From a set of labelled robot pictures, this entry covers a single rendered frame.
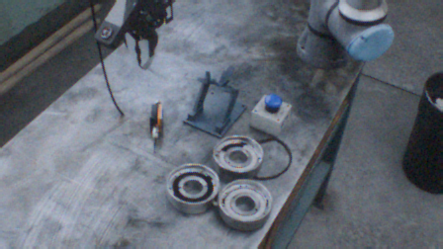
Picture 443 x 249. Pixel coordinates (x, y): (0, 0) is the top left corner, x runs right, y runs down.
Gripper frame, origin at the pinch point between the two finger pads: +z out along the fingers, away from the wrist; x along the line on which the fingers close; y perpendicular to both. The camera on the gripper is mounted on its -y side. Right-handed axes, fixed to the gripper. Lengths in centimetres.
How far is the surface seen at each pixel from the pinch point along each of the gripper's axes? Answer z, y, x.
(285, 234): 76, 29, -24
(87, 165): 16.4, -17.4, 3.2
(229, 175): 16.1, -3.2, -23.6
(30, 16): 77, 75, 150
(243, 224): 15.8, -12.4, -32.7
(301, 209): 77, 41, -23
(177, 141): 17.9, 0.1, -7.8
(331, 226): 102, 59, -31
